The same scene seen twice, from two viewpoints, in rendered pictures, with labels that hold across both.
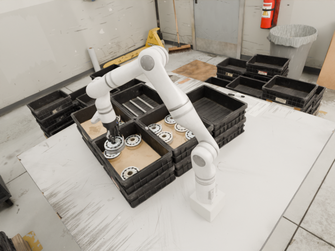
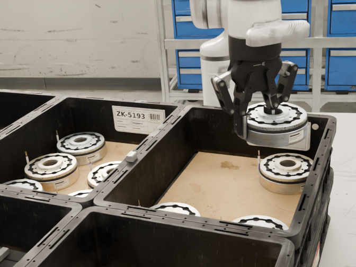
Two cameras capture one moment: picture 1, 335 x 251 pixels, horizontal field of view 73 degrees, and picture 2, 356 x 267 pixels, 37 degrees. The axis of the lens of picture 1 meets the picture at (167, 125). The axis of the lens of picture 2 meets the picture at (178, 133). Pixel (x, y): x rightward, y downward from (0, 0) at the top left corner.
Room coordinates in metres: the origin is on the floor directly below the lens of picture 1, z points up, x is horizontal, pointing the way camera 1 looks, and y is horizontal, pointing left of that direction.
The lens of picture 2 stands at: (1.44, 0.81, 1.33)
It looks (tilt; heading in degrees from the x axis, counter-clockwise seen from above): 24 degrees down; 235
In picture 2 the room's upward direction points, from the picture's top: 5 degrees counter-clockwise
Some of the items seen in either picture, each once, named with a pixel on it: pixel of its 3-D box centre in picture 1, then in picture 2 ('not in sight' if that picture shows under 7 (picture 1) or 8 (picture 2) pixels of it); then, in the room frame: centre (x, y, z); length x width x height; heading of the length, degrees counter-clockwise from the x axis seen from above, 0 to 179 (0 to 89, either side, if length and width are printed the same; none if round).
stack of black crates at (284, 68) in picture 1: (265, 78); not in sight; (2.37, -1.24, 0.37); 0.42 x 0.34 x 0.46; 40
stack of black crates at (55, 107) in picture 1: (57, 116); not in sight; (2.29, 1.26, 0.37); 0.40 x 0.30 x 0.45; 130
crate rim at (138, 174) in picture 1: (129, 148); (229, 160); (0.93, 0.22, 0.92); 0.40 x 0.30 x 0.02; 31
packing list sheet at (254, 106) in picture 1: (244, 103); not in sight; (1.48, -0.63, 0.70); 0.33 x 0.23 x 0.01; 40
